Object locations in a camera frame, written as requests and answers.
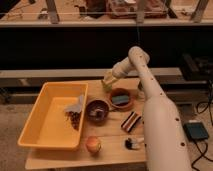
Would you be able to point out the yellow banana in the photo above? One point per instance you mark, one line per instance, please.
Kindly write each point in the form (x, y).
(107, 82)

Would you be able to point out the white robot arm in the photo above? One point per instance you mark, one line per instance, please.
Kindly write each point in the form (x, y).
(165, 144)

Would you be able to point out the green plastic cup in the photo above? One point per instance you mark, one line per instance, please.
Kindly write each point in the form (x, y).
(107, 88)

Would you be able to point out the clear plastic cup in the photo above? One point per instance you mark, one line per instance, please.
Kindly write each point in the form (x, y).
(140, 90)

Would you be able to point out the terracotta bowl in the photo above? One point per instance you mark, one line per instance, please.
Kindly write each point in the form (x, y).
(121, 91)

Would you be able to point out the dark brown bowl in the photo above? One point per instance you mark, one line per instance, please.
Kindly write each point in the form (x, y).
(97, 111)

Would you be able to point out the grey cloth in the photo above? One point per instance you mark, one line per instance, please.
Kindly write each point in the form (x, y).
(76, 107)

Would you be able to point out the striped brown block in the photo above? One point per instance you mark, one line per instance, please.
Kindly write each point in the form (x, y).
(129, 123)

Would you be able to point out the dark grapes bunch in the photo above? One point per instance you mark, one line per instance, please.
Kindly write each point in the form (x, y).
(74, 118)

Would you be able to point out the orange peach fruit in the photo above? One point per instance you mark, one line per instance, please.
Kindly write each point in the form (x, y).
(93, 144)

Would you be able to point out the yellow plastic bin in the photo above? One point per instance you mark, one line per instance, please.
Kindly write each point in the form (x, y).
(48, 126)

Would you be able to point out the black foot pedal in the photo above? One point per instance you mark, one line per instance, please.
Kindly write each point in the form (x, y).
(195, 131)

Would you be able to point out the white handled black brush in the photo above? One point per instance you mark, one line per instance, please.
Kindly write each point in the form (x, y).
(134, 143)

